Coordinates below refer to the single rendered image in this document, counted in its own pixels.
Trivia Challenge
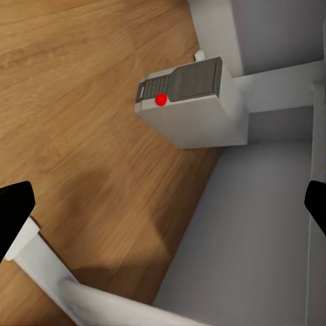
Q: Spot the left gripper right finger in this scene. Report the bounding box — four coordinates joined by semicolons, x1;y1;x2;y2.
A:
304;180;326;235

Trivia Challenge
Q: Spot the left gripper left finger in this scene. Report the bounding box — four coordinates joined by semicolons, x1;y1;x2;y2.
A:
0;181;35;261

